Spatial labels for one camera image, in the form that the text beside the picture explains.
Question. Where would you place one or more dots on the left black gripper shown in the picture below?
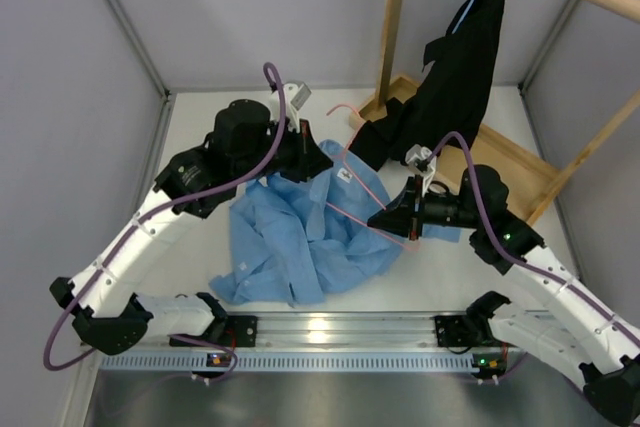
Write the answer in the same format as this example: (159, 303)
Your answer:
(309, 158)

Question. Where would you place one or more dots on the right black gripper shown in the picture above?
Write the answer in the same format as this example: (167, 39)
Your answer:
(399, 217)

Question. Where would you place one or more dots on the pink wire hanger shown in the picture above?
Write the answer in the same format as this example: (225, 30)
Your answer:
(343, 158)

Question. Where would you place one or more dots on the light blue shirt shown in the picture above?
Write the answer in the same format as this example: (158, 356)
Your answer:
(288, 245)

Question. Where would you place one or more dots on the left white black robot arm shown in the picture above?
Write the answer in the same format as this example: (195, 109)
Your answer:
(109, 314)

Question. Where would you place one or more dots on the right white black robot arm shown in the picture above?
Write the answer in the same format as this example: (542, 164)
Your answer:
(588, 343)

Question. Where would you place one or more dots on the black shirt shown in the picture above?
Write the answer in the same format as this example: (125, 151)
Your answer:
(453, 96)

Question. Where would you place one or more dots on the wooden clothes rack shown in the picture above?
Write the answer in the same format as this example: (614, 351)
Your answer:
(533, 183)

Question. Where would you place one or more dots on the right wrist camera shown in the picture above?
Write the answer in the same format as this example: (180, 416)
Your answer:
(423, 162)

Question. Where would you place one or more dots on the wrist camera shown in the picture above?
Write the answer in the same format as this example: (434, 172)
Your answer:
(423, 162)
(296, 95)

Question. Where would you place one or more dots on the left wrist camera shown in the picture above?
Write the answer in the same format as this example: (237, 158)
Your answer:
(296, 95)

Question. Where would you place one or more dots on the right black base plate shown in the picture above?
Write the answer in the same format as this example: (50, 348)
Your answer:
(456, 331)

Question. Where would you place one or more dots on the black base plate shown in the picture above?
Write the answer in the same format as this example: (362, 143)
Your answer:
(456, 331)
(235, 331)

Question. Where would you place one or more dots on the aluminium mounting rail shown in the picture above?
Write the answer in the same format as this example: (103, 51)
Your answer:
(287, 330)

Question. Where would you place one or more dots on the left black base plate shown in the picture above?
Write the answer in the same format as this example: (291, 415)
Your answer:
(235, 331)

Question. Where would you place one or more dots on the grey slotted cable duct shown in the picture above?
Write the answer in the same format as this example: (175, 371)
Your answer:
(218, 362)

